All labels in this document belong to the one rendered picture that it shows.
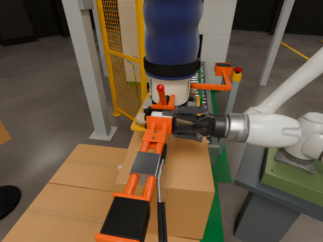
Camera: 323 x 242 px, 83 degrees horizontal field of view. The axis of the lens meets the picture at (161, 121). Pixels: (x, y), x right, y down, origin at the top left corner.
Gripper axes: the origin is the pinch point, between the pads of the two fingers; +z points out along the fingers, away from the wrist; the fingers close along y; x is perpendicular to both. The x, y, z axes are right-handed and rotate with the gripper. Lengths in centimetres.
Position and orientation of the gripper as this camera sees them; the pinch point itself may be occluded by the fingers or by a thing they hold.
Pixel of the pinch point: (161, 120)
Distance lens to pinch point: 60.7
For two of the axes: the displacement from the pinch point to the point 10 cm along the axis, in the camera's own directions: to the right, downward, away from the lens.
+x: 1.5, -5.6, 8.2
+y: 0.0, 8.3, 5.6
